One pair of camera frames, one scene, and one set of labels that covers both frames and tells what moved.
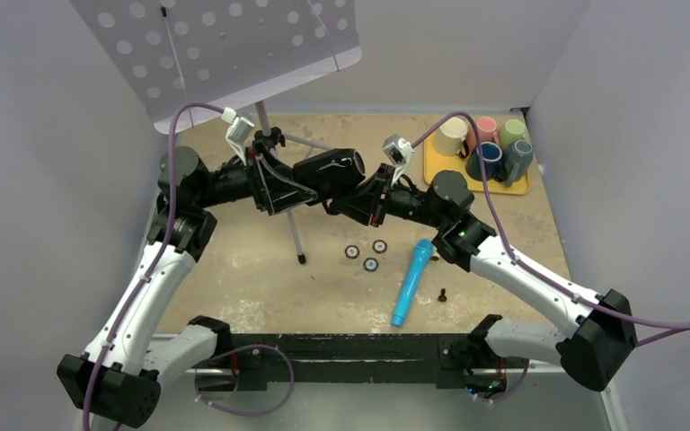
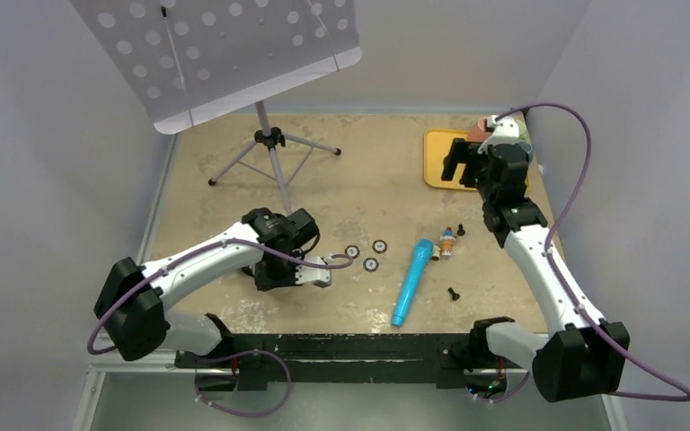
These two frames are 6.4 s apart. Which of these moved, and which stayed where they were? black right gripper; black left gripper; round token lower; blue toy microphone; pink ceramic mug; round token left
Moved: black left gripper; black right gripper
Stayed: round token left; pink ceramic mug; round token lower; blue toy microphone
